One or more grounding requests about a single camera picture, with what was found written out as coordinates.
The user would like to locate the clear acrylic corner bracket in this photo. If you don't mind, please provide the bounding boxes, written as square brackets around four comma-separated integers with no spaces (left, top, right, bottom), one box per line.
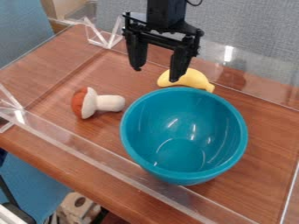
[57,15,125,50]

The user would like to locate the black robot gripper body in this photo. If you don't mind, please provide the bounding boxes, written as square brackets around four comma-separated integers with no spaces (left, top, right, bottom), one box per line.
[122,0,204,47]

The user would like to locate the clear acrylic barrier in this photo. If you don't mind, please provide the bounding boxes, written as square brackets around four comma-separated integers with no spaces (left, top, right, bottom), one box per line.
[112,38,299,112]
[0,87,257,224]

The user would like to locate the plush mushroom with orange cap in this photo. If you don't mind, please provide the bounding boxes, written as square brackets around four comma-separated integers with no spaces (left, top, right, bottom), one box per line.
[70,87,125,119]

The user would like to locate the clear acrylic back barrier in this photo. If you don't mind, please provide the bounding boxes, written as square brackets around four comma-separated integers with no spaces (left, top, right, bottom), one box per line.
[112,38,299,112]

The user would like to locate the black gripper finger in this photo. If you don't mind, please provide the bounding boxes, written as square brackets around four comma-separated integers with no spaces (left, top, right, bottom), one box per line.
[125,31,148,71]
[168,36,200,82]

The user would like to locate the blue plastic bowl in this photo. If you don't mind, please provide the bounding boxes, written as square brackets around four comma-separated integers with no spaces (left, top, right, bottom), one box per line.
[120,87,248,186]

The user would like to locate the beige block with hole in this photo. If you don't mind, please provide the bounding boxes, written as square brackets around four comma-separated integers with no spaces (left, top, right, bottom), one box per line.
[57,192,101,224]

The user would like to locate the clear acrylic front barrier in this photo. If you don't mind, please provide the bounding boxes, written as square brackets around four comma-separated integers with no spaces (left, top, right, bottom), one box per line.
[0,87,257,224]

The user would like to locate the yellow plush banana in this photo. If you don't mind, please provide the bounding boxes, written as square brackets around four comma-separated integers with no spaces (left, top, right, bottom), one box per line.
[156,68,214,93]

